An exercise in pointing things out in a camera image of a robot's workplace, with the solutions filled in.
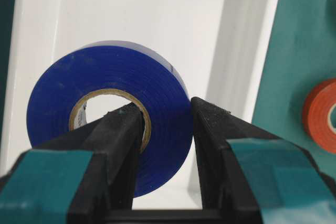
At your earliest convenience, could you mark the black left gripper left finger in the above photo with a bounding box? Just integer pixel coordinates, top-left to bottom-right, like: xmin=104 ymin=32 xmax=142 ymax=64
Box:
xmin=1 ymin=103 xmax=143 ymax=223

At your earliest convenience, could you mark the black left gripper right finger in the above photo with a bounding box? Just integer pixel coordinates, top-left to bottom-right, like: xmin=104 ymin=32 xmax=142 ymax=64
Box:
xmin=191 ymin=97 xmax=335 ymax=223

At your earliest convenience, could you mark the red tape roll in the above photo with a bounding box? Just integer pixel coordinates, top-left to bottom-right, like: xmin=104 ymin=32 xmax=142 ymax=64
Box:
xmin=302 ymin=78 xmax=335 ymax=154

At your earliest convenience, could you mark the blue tape roll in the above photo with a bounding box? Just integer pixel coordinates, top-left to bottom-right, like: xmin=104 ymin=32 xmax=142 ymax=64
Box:
xmin=26 ymin=41 xmax=193 ymax=197

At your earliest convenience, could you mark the white plastic case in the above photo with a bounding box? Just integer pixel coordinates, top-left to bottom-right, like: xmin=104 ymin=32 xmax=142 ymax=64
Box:
xmin=0 ymin=0 xmax=286 ymax=210

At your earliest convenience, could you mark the green table cloth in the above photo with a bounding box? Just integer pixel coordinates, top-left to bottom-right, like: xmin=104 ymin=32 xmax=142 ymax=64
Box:
xmin=252 ymin=0 xmax=335 ymax=189

